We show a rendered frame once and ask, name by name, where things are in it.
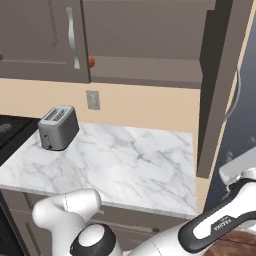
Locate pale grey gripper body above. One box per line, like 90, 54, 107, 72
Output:
218, 146, 256, 186

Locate grey open cabinet door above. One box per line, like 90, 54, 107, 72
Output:
196, 0, 256, 180

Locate grey closed cabinet door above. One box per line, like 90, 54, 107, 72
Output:
0, 0, 91, 85

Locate grey base cupboards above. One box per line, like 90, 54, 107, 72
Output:
0, 188, 201, 256

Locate grey toaster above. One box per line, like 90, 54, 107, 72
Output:
37, 105, 81, 152

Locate black hob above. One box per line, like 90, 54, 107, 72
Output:
0, 114, 42, 167

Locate black oven front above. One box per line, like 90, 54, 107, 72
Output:
0, 193, 25, 256

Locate silver curved door handle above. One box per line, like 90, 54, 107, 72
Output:
224, 67, 242, 123
65, 6, 81, 70

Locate grey open wall cabinet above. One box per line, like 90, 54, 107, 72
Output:
81, 0, 218, 90

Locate grey wall socket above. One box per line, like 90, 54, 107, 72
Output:
85, 89, 101, 111

